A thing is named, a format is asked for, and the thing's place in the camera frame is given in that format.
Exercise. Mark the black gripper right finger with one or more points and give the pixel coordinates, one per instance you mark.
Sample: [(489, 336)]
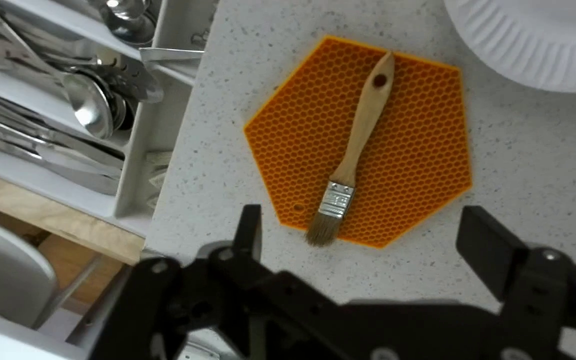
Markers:
[(535, 301)]

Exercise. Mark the white side table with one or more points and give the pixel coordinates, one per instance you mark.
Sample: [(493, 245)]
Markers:
[(1, 273)]

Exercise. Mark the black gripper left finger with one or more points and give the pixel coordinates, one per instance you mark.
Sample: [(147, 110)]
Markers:
[(254, 312)]

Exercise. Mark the white paper plate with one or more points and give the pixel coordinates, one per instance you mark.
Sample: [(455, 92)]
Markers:
[(535, 40)]

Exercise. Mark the steel teaspoon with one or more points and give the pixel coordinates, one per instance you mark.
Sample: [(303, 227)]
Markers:
[(88, 106)]

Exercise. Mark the steel table knife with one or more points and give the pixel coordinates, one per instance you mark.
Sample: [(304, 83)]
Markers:
[(48, 160)]

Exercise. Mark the white cutlery organizer tray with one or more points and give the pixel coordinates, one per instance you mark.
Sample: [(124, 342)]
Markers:
[(139, 160)]

